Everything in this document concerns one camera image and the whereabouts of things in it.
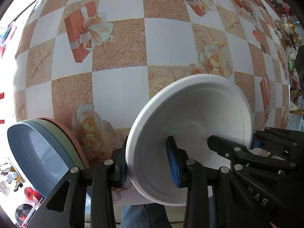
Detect pink plastic plate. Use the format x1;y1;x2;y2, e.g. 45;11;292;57
35;117;90;168

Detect cluttered side shelf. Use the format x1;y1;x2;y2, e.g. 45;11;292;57
270;0;303;120

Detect purple plastic basin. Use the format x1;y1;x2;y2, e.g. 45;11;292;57
1;21;17;45

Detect checkered patterned tablecloth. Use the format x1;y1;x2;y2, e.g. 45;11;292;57
14;0;289;163

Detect green plastic plate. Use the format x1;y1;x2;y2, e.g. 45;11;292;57
34;119;85;169

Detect blue plastic plate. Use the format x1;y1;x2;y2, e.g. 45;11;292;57
7;120;75;197

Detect large white paper bowl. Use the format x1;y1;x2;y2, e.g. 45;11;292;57
126;74;253;206

